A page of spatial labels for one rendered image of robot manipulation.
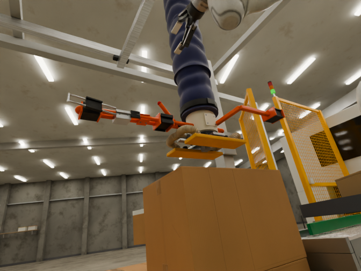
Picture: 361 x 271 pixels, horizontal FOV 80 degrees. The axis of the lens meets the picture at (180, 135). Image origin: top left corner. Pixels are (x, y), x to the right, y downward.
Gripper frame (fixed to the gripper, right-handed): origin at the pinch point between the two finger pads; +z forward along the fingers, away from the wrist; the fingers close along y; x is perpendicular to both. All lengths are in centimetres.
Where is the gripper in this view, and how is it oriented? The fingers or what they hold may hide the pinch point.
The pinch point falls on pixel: (175, 41)
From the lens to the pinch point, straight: 116.0
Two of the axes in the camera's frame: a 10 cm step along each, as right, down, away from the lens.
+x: 8.6, 1.0, 5.0
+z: -4.9, 4.1, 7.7
